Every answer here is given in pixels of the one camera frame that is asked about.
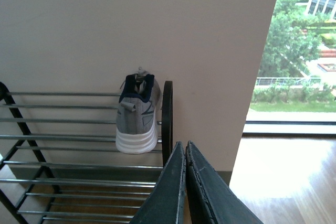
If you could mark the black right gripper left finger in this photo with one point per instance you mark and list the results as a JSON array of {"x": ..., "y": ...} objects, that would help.
[{"x": 165, "y": 203}]

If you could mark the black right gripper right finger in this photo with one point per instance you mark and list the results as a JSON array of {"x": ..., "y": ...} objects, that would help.
[{"x": 209, "y": 197}]

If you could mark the grey knit sneaker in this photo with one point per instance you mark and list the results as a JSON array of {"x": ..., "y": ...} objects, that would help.
[{"x": 136, "y": 125}]

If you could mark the black metal shoe rack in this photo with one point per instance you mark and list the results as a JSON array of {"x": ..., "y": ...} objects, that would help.
[{"x": 60, "y": 163}]

